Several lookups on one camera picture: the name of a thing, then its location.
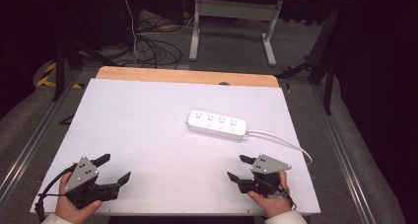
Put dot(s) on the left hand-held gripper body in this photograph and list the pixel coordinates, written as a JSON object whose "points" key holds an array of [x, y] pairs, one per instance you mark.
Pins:
{"points": [[80, 174]]}

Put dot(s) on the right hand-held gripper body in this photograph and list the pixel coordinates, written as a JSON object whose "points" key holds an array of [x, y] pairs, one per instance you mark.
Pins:
{"points": [[267, 166]]}

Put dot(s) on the person's left hand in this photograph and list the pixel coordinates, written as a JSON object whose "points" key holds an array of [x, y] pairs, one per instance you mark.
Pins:
{"points": [[70, 210]]}

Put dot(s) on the person's right hand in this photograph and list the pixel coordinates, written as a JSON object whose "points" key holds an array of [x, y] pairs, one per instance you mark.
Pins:
{"points": [[274, 204]]}

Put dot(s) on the white board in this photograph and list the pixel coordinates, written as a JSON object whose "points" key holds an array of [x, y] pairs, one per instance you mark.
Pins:
{"points": [[148, 145]]}

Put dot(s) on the white power strip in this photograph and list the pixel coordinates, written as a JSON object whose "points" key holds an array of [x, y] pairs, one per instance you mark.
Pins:
{"points": [[217, 124]]}

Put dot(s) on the yellow black floor tape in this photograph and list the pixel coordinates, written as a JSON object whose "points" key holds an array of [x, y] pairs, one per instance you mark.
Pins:
{"points": [[49, 76]]}

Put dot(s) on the wooden table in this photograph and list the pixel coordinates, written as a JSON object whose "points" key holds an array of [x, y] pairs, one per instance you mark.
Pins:
{"points": [[184, 75]]}

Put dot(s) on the black tripod stand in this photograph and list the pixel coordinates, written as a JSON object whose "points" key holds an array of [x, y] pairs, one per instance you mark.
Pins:
{"points": [[65, 49]]}

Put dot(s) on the black metal stand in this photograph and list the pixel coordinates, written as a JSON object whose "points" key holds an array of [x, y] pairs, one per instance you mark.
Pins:
{"points": [[323, 62]]}

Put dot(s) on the aluminium rail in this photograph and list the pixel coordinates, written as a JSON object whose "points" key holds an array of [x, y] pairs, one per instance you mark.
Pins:
{"points": [[36, 135], [338, 145]]}

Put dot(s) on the white metal desk frame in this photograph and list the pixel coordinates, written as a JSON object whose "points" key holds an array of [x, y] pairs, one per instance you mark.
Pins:
{"points": [[235, 9]]}

